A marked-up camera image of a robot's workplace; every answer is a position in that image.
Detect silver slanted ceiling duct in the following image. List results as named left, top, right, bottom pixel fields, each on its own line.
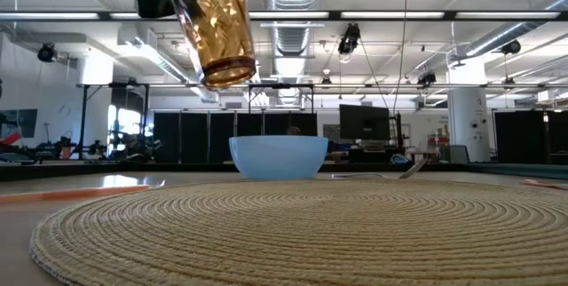
left=447, top=0, right=568, bottom=68

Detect black computer monitor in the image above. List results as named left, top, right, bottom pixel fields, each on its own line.
left=338, top=103, right=391, bottom=142

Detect white round pillar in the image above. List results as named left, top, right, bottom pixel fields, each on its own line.
left=446, top=57, right=492, bottom=163

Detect silver metal fork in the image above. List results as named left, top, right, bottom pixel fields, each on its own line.
left=398, top=158, right=429, bottom=180

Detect orange flat strip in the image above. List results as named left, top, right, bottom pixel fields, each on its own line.
left=520, top=179, right=568, bottom=191
left=0, top=184, right=151, bottom=204

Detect black partition panels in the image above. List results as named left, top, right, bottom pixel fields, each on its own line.
left=152, top=111, right=319, bottom=165
left=493, top=109, right=568, bottom=165

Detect black hanging camera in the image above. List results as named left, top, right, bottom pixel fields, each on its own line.
left=337, top=22, right=362, bottom=56

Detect amber glass tumbler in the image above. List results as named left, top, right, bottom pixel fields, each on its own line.
left=167, top=0, right=257, bottom=91

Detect silver ribbed ventilation duct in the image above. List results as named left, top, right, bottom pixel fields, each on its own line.
left=261, top=0, right=326, bottom=106

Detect light blue bowl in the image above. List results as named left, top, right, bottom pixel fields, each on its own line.
left=228, top=134, right=329, bottom=181

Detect round woven straw placemat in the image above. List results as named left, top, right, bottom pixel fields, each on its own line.
left=28, top=178, right=568, bottom=286

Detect black metal stand frame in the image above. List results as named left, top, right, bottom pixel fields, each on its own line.
left=75, top=82, right=151, bottom=161

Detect thin white flat strip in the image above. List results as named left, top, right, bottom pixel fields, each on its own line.
left=331, top=171, right=400, bottom=180

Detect black ceiling spotlight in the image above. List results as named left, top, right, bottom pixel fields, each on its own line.
left=36, top=43, right=58, bottom=64
left=500, top=39, right=523, bottom=56

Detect thin hanging cable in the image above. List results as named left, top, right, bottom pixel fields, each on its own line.
left=391, top=0, right=410, bottom=116

